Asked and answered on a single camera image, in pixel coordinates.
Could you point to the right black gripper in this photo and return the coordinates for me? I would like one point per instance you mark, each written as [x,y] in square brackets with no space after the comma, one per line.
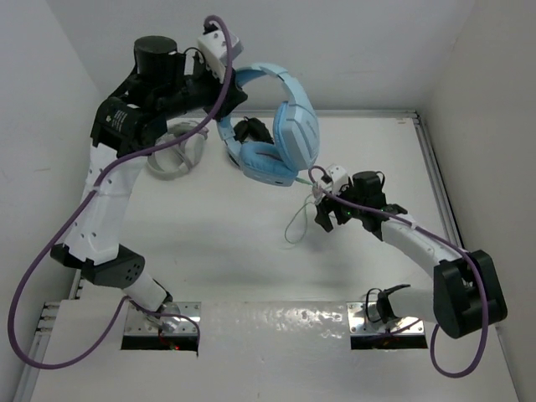
[323,208]

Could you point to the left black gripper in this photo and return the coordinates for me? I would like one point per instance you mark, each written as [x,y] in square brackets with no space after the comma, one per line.
[198,66]

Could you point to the light blue headphones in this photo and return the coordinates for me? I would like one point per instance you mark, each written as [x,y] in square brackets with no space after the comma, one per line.
[296,133]

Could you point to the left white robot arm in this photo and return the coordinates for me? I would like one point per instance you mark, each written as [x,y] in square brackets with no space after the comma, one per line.
[127,125]

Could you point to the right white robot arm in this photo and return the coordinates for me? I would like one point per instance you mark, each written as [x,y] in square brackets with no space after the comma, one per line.
[465,294]

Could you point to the black headphones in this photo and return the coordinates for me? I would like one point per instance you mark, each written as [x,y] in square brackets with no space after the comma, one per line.
[252,129]

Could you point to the grey white headphones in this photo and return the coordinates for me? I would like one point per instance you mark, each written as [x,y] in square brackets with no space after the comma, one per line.
[179,160]

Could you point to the white front cover board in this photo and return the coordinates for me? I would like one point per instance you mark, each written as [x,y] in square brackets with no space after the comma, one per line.
[295,351]

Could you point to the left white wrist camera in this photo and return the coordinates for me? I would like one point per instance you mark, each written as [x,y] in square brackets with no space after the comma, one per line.
[214,49]

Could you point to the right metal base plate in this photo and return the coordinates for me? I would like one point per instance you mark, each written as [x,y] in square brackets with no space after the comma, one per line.
[364,320]

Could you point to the metal base plate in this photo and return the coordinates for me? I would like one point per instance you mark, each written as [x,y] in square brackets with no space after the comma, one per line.
[364,320]
[175,319]

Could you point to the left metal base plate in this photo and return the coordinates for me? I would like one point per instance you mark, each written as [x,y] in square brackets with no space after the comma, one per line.
[175,319]

